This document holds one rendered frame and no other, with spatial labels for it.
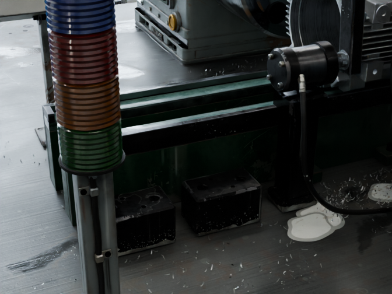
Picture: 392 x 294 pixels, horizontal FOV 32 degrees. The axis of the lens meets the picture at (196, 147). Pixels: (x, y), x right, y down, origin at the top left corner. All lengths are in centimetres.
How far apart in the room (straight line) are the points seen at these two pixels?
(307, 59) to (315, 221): 24
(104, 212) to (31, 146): 53
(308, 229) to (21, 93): 69
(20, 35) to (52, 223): 84
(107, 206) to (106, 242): 4
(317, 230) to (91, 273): 37
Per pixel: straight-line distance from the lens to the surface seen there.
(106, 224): 70
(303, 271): 90
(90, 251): 72
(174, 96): 108
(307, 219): 100
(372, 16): 103
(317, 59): 92
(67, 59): 60
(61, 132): 64
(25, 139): 124
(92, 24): 59
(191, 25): 149
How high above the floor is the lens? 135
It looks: 28 degrees down
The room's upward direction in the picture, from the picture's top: straight up
